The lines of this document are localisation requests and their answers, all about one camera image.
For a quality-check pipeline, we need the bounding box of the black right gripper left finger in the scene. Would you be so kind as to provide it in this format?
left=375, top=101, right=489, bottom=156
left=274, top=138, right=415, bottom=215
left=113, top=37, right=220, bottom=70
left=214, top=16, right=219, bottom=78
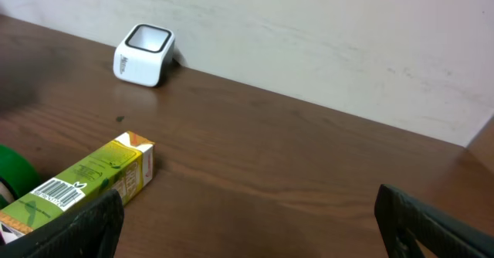
left=1, top=189, right=124, bottom=258

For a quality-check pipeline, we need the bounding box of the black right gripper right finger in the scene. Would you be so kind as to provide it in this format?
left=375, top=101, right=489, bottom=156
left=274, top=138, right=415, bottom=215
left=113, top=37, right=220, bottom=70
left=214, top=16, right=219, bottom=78
left=374, top=184, right=493, bottom=257

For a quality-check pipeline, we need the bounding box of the green tea carton box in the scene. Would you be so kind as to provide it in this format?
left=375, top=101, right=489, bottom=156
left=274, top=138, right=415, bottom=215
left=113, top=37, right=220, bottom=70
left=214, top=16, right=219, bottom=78
left=1, top=131, right=154, bottom=243

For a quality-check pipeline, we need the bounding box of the green lid jar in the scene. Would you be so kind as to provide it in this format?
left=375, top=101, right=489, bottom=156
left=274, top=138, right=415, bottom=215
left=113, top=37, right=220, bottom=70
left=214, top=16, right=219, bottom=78
left=1, top=145, right=41, bottom=209

